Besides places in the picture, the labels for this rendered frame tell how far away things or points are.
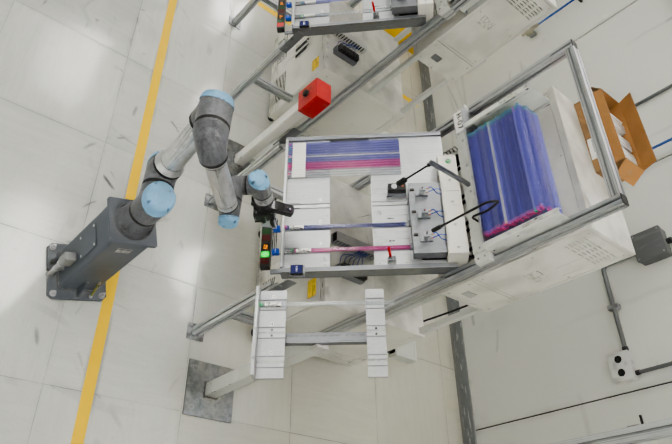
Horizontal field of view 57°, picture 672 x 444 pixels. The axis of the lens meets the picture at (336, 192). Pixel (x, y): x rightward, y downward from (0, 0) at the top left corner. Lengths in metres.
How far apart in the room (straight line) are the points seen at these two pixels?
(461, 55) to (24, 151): 2.29
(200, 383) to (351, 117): 1.86
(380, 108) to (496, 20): 0.89
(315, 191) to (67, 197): 1.13
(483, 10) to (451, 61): 0.37
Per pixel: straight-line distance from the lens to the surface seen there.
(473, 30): 3.54
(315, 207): 2.69
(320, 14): 3.51
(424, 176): 2.78
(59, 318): 2.86
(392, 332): 3.13
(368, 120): 3.98
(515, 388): 4.07
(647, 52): 4.46
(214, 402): 3.07
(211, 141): 2.01
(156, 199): 2.29
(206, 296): 3.20
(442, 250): 2.52
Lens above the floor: 2.57
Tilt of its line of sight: 38 degrees down
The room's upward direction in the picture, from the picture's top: 56 degrees clockwise
